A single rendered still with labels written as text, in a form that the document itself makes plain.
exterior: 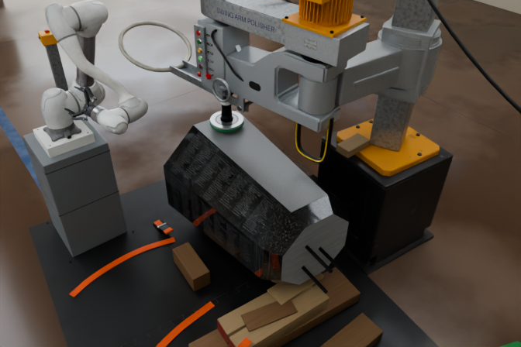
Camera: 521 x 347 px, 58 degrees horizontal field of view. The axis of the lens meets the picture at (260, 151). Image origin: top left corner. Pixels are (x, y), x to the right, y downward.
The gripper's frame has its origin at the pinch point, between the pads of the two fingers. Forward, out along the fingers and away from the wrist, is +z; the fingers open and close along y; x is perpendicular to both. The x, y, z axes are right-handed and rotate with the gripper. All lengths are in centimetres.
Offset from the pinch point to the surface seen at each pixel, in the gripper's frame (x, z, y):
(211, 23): -18, -51, 70
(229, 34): -24, -61, 70
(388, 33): -54, -131, 106
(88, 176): -33, -5, -44
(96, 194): -44, -7, -56
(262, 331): -49, -144, -68
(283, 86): -32, -100, 56
